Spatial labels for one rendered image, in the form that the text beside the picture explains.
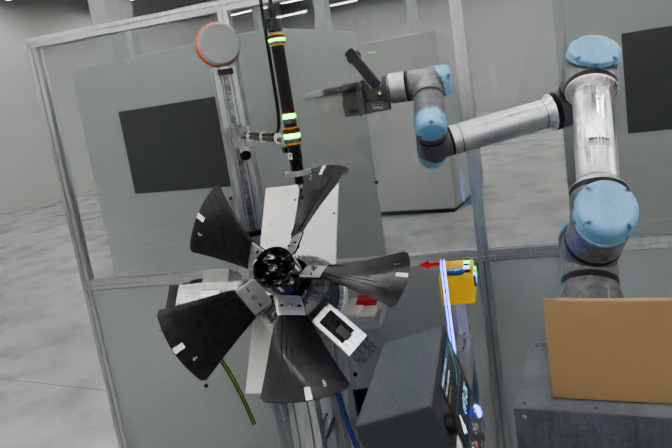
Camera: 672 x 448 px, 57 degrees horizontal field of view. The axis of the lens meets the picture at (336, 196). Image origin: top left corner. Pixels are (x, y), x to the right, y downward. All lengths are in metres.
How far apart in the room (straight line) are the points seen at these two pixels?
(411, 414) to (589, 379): 0.57
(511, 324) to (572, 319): 1.17
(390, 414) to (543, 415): 0.53
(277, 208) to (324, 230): 0.20
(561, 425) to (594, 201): 0.43
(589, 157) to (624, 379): 0.44
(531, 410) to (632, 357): 0.21
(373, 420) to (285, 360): 0.77
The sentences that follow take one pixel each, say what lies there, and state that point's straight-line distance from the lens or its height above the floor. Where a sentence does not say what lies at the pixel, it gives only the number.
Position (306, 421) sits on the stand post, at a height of 0.69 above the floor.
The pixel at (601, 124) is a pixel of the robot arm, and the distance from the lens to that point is 1.43.
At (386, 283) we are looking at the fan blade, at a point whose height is 1.16.
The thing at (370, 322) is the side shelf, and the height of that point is 0.85.
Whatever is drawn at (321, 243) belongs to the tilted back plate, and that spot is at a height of 1.19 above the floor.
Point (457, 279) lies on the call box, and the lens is 1.86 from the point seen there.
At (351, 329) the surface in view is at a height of 1.02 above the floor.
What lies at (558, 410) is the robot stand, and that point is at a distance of 1.31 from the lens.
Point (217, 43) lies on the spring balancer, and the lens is 2.29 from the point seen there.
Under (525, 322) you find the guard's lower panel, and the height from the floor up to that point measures 0.71.
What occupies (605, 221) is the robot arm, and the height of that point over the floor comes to 1.34.
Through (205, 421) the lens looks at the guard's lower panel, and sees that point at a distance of 2.94.
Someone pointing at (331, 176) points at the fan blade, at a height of 1.42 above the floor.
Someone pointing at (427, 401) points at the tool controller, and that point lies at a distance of 0.84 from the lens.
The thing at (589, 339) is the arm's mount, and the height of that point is 1.13.
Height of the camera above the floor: 1.66
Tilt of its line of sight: 10 degrees down
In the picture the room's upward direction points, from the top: 9 degrees counter-clockwise
